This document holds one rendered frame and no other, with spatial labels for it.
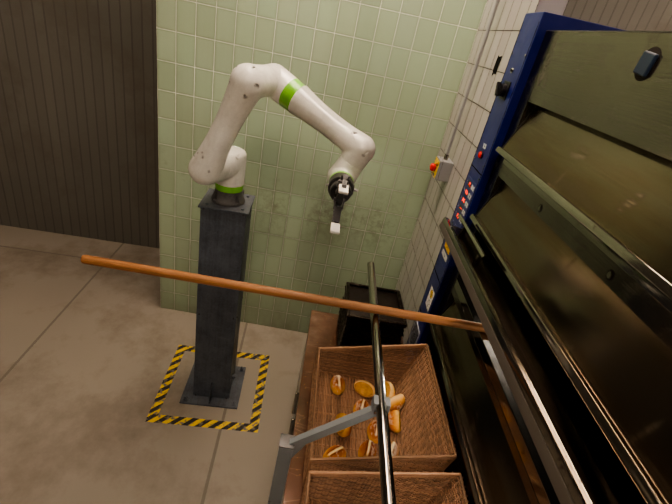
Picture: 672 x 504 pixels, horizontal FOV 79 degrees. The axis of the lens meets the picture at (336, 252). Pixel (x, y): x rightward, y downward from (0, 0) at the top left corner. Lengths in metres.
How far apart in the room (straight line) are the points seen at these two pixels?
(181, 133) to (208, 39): 0.53
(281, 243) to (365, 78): 1.12
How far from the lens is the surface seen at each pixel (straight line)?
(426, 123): 2.44
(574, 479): 0.84
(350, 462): 1.54
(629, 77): 1.17
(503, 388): 1.34
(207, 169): 1.70
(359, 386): 1.91
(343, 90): 2.38
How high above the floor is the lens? 1.99
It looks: 28 degrees down
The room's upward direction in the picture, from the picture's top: 13 degrees clockwise
